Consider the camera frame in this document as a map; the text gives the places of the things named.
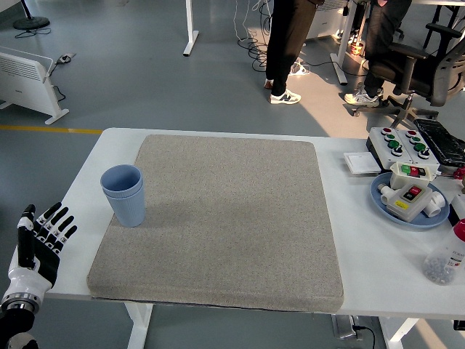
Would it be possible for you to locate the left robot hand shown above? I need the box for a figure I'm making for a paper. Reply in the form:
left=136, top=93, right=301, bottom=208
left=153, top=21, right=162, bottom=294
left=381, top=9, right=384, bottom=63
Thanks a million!
left=7, top=202, right=78, bottom=297

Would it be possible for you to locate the blue ribbed cup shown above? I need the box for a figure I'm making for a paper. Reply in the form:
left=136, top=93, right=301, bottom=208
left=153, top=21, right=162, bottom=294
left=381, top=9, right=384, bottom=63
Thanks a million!
left=100, top=164, right=143, bottom=200
left=103, top=188, right=147, bottom=228

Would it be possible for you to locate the white push-button control box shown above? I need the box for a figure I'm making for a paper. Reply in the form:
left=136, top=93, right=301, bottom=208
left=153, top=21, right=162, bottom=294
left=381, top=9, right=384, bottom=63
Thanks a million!
left=396, top=127, right=442, bottom=172
left=365, top=127, right=415, bottom=171

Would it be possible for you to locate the white table leg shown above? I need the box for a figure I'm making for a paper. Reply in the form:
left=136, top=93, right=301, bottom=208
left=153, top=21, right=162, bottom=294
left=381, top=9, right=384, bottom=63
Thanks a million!
left=377, top=318, right=422, bottom=349
left=125, top=301, right=154, bottom=349

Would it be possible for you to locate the white panel heater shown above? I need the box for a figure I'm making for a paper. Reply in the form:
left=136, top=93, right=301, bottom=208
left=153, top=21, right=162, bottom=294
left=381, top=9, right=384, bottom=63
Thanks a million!
left=0, top=46, right=70, bottom=126
left=308, top=0, right=349, bottom=39

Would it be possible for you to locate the grey-brown mat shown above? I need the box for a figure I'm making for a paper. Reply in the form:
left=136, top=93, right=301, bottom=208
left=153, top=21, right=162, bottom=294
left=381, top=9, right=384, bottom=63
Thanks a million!
left=86, top=134, right=345, bottom=314

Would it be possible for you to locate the black fan stand base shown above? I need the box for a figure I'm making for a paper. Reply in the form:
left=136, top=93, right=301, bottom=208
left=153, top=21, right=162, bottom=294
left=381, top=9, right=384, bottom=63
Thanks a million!
left=13, top=0, right=51, bottom=31

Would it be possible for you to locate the white desk leg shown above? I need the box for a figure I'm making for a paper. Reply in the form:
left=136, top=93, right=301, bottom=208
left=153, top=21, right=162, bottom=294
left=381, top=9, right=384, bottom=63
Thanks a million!
left=182, top=0, right=200, bottom=57
left=330, top=0, right=359, bottom=87

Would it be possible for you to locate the white floor power strip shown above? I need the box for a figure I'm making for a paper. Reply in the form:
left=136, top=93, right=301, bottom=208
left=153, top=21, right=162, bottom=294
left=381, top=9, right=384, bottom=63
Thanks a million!
left=289, top=60, right=312, bottom=76

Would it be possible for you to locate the person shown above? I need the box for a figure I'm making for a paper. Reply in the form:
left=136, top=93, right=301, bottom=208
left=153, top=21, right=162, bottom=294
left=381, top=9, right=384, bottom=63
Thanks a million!
left=344, top=0, right=419, bottom=108
left=263, top=0, right=319, bottom=105

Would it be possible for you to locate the blue plate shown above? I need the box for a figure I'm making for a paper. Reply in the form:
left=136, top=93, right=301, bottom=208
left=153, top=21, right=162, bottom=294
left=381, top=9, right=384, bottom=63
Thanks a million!
left=370, top=172, right=451, bottom=229

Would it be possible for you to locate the white pipe fitting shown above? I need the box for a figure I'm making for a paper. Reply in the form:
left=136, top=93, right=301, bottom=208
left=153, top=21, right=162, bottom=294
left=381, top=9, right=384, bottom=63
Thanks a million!
left=377, top=183, right=397, bottom=205
left=424, top=190, right=448, bottom=218

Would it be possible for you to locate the clear bottle with red cap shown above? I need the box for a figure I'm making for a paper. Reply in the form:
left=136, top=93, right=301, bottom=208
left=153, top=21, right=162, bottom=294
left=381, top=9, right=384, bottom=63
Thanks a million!
left=421, top=219, right=465, bottom=286

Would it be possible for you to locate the black wrapped keyboard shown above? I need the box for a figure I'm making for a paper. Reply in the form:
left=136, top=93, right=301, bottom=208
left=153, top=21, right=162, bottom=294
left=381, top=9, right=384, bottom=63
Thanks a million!
left=413, top=118, right=465, bottom=167

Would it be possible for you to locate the black office chair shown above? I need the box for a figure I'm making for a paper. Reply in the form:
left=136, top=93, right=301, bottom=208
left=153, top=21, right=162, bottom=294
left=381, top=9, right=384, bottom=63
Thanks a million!
left=352, top=21, right=465, bottom=127

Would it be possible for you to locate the black floor cable bundle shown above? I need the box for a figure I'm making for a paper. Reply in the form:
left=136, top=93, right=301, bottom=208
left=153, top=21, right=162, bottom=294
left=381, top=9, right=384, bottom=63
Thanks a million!
left=238, top=0, right=275, bottom=72

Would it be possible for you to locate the black power cable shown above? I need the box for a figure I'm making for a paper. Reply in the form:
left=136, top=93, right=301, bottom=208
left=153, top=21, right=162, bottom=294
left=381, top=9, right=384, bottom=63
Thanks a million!
left=354, top=325, right=377, bottom=349

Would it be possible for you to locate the white wall switch plate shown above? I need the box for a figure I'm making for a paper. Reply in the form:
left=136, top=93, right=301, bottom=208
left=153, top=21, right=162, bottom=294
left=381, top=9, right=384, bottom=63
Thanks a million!
left=343, top=151, right=382, bottom=176

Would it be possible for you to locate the white green-red button switch box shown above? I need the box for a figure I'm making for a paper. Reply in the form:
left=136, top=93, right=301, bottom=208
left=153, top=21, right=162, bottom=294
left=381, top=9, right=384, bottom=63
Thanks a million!
left=389, top=161, right=440, bottom=190

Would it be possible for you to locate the grey red rocker switch box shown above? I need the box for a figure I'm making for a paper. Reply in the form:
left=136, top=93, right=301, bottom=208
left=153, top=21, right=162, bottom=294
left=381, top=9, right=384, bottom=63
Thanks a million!
left=385, top=181, right=434, bottom=223

